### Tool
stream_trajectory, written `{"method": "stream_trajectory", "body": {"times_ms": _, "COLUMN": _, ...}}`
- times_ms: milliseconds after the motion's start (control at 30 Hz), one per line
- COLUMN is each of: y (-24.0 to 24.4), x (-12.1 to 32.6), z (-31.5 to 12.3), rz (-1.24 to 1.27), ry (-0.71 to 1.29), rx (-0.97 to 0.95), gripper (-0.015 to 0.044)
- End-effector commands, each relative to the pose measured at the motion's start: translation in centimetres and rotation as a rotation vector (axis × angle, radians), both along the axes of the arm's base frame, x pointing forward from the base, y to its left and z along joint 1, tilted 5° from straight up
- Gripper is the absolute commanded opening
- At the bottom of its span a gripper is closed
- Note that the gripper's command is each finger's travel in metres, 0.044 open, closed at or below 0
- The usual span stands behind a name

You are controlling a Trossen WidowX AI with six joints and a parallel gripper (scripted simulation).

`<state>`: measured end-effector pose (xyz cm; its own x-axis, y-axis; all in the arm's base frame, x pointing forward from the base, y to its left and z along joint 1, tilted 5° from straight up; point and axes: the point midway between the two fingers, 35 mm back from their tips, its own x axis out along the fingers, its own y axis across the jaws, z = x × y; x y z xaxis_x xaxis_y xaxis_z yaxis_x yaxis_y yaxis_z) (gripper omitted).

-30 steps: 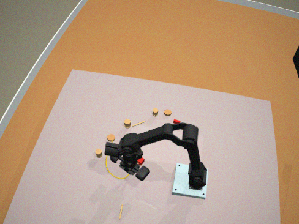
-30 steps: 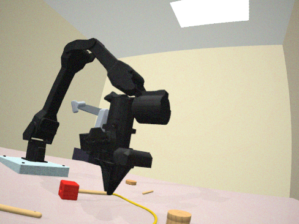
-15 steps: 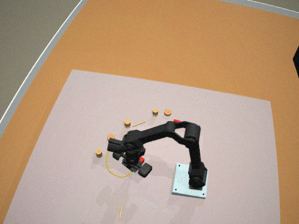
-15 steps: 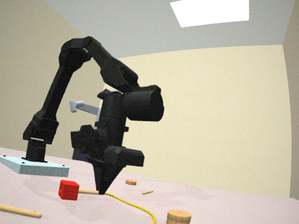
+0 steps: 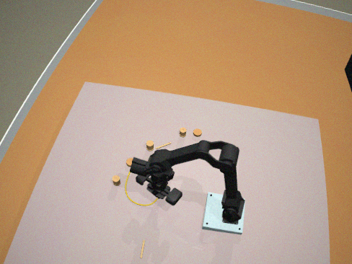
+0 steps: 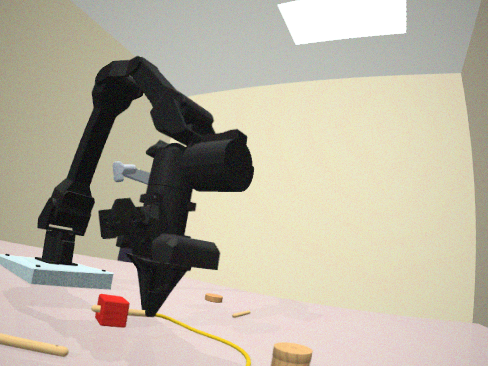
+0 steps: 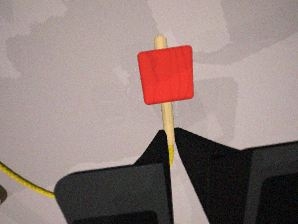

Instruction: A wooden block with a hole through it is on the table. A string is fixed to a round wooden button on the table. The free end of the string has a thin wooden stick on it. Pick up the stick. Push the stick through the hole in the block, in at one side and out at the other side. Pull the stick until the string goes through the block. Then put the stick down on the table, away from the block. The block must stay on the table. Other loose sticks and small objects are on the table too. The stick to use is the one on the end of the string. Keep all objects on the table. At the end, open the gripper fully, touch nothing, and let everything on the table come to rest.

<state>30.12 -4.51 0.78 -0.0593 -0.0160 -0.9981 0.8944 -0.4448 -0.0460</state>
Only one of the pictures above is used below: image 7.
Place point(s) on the light wooden stick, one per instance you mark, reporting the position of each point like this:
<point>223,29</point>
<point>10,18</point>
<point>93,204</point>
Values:
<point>160,42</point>

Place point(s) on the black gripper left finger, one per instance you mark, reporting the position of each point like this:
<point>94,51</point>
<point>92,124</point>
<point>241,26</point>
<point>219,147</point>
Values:
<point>144,185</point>

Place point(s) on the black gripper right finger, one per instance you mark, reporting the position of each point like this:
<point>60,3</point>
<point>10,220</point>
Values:
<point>227,180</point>

